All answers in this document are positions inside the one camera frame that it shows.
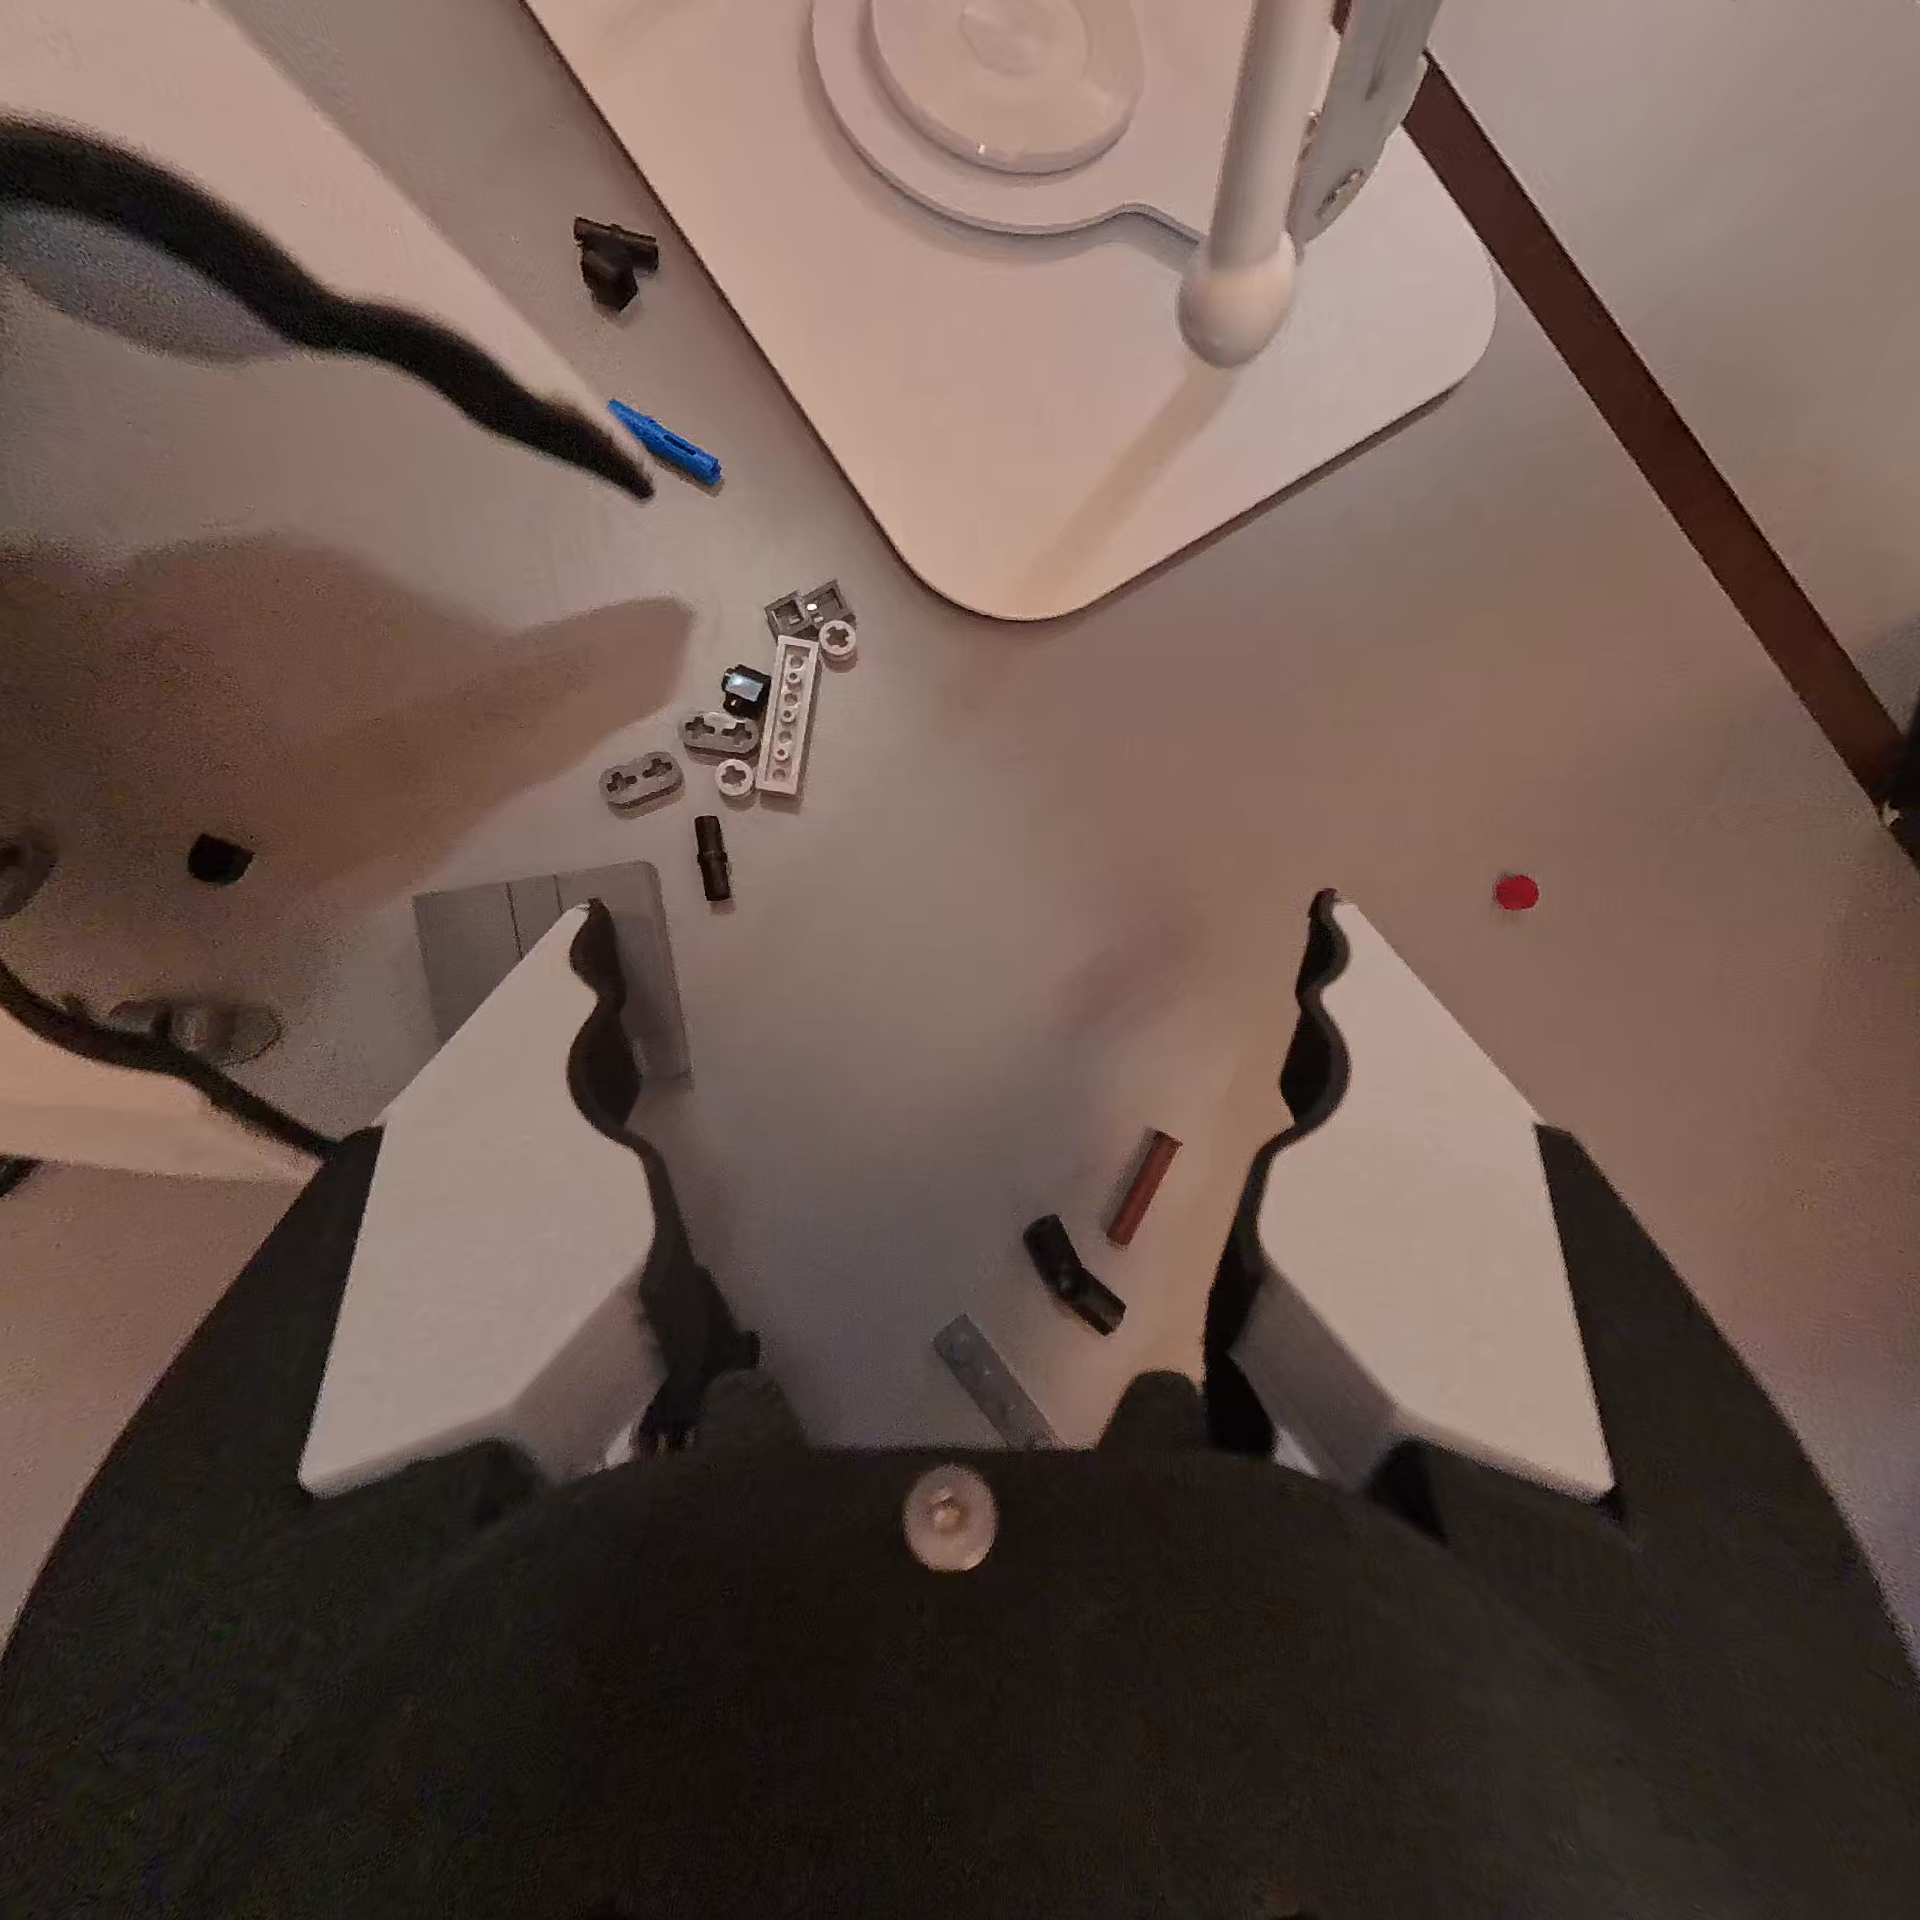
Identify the black angled lego connector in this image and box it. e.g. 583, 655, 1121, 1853
1025, 1214, 1130, 1335

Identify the black lego cross connector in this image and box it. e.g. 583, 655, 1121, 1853
574, 215, 662, 312

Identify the black cable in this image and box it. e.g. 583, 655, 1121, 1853
0, 958, 342, 1160

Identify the light grey long lego plate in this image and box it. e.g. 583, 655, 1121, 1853
753, 632, 826, 794

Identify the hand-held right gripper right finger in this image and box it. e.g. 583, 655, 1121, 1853
1204, 887, 1624, 1503

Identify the large grey lego plate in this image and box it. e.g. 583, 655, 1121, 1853
411, 862, 694, 1084

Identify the brown lego axle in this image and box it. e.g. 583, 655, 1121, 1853
1104, 1126, 1184, 1247

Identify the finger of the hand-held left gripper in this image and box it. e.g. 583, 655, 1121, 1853
0, 529, 703, 896
0, 117, 659, 503

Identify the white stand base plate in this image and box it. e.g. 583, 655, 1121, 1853
522, 0, 1500, 621

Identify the blue lego pin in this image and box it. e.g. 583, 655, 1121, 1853
606, 396, 728, 492

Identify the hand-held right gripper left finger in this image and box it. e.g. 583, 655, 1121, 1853
297, 896, 760, 1501

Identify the grey lego plate with hole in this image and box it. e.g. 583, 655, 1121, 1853
930, 1314, 1062, 1450

